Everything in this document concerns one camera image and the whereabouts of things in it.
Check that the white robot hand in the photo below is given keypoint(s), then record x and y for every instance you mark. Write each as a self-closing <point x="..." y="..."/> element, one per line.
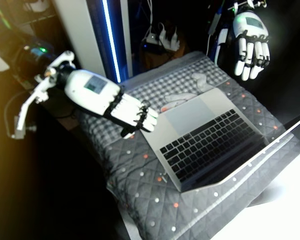
<point x="90" y="92"/>
<point x="250" y="27"/>

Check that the silver laptop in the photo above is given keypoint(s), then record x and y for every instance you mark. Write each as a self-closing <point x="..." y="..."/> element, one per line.
<point x="190" y="120"/>

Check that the white column with blue light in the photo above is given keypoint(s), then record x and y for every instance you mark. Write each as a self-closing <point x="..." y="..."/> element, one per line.
<point x="75" y="30"/>

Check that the grey quilt with bear print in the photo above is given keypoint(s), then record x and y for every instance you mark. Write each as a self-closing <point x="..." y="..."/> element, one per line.
<point x="145" y="190"/>

